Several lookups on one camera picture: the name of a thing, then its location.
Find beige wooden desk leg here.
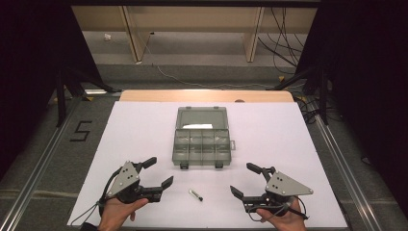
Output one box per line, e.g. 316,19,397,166
242,7,267,64
118,6,152,64

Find hand-held gripper cable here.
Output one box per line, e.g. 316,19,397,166
247,194,310,223
69,167,124,227

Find black cables beside table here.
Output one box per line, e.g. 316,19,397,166
293,94,321,125

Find black curtain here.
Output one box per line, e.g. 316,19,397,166
294,0,408,219
0,0,104,181

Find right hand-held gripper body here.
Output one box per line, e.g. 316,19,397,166
242,170,315,216

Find black metal stand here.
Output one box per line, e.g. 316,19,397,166
55,62,123,128
272,64,331,126

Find person's left hand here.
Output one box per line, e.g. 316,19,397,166
96,196,150,231

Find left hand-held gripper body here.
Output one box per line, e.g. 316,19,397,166
106,160,163,205

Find white table cover sheet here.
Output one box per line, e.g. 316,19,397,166
66,100,349,230

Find bundle of black cables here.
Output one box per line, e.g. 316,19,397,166
257,7,307,75

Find aluminium floor rail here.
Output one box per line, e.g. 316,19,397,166
312,114,384,231
0,95,84,231

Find clear plastic compartment box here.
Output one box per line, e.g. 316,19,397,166
171,106,237,170

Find left hand-held gripper cable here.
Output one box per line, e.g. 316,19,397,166
69,167,124,227

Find white paper slip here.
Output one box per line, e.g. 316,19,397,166
182,123,215,130

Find small silver black-tipped bit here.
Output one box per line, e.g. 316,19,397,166
188,189,204,202

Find person's right hand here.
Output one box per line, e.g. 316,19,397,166
255,199,308,231

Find right hand-held gripper cable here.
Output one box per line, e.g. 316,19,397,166
247,194,310,223

